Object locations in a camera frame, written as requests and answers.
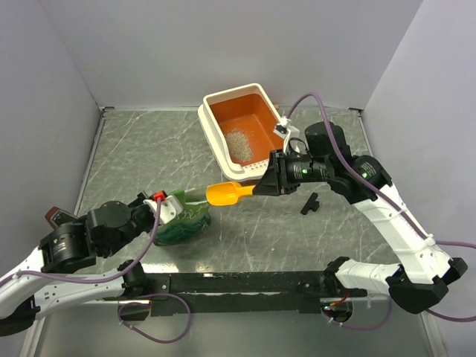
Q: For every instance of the yellow plastic litter scoop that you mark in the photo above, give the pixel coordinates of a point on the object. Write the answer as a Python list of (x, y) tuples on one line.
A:
[(227, 193)]

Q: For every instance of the orange and cream litter box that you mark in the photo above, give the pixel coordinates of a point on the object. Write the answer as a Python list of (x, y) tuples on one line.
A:
[(247, 109)]

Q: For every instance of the brown black side object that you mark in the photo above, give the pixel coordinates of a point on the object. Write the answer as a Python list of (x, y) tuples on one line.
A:
[(56, 216)]

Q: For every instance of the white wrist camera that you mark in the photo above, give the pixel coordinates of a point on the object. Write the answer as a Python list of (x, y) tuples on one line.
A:
[(169, 206), (285, 130)]

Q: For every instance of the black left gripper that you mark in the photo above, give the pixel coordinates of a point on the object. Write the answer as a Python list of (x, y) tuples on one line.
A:
[(143, 195)]

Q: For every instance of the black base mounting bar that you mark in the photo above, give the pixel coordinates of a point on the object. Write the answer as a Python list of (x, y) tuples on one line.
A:
[(301, 291)]

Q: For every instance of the green cat litter bag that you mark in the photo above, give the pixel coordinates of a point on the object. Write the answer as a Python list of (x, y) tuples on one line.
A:
[(187, 223)]

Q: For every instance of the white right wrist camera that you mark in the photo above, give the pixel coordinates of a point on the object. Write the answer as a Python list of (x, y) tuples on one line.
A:
[(285, 130)]

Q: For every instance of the black bag clip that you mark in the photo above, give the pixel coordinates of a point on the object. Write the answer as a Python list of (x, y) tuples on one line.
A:
[(312, 204)]

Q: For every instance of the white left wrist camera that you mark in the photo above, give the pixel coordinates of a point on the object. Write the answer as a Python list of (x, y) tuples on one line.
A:
[(169, 206)]

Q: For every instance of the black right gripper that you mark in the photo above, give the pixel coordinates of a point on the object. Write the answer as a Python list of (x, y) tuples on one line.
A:
[(277, 181)]

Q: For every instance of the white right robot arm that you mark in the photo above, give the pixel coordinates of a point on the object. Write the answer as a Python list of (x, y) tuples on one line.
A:
[(421, 277)]

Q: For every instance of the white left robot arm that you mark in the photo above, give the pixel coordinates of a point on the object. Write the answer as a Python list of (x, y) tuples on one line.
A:
[(47, 278)]

